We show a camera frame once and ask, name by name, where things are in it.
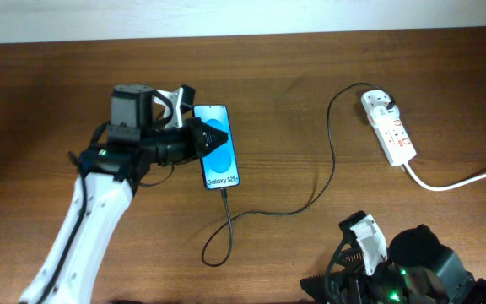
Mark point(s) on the white power strip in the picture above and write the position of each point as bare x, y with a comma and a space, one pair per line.
384, 117

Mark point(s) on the blue Galaxy smartphone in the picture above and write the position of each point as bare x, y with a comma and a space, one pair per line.
219, 168

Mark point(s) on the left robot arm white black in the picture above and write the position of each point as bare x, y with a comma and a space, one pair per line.
108, 179

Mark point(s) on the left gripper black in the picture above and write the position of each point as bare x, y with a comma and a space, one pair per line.
194, 143

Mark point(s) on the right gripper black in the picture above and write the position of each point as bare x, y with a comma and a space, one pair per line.
353, 272

